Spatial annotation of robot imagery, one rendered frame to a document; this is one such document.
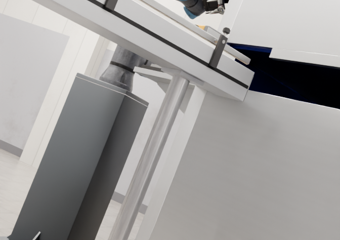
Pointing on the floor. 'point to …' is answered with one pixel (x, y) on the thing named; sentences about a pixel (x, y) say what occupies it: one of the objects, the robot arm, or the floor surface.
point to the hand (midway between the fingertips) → (221, 6)
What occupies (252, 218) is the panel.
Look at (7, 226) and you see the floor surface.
